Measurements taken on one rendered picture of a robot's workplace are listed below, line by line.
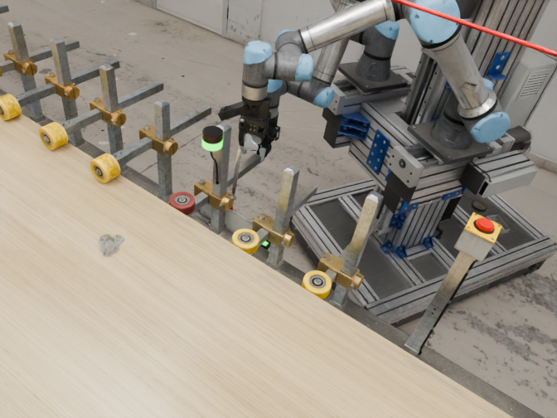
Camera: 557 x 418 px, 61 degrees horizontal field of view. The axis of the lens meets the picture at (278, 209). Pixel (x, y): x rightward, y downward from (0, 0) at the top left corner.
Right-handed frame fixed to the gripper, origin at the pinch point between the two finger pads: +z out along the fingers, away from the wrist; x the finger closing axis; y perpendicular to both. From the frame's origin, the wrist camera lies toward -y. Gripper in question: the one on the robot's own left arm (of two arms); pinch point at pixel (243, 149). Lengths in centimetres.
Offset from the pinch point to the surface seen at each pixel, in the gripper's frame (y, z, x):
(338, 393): 44, 12, -65
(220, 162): -4.3, 0.4, -8.9
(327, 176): 25, 102, 132
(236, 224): 1.7, 26.7, -7.1
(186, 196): -13.0, 11.1, -16.3
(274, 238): 17.3, 17.7, -17.7
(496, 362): 127, 104, 23
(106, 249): -24, 10, -45
